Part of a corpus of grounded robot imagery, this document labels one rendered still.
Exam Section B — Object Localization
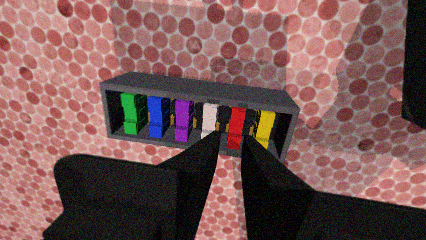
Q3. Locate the dark grey fuse block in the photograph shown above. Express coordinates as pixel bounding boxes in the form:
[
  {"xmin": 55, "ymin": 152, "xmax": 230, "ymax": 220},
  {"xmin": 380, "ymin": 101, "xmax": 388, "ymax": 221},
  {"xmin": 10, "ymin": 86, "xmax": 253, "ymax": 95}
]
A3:
[{"xmin": 99, "ymin": 72, "xmax": 300, "ymax": 164}]

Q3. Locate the beige shallow tray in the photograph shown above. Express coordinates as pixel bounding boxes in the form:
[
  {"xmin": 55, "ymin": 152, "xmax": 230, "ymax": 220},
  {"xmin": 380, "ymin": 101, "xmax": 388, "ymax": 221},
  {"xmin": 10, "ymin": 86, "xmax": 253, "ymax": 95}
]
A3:
[{"xmin": 401, "ymin": 0, "xmax": 426, "ymax": 130}]

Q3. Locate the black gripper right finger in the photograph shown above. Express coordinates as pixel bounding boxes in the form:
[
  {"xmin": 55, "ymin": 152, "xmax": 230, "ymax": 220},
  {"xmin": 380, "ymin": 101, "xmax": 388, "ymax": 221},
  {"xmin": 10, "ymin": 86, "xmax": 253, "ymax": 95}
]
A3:
[{"xmin": 241, "ymin": 135, "xmax": 426, "ymax": 240}]

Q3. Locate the white fuse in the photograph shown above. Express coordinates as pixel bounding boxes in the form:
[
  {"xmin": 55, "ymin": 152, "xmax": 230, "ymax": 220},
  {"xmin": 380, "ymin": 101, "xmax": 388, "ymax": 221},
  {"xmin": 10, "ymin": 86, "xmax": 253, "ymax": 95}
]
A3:
[{"xmin": 201, "ymin": 103, "xmax": 219, "ymax": 139}]

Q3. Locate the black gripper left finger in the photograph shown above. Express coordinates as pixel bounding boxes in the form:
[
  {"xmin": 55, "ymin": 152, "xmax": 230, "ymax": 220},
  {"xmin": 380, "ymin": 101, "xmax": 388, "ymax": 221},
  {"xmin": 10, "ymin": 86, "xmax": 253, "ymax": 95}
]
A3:
[{"xmin": 53, "ymin": 130, "xmax": 221, "ymax": 240}]

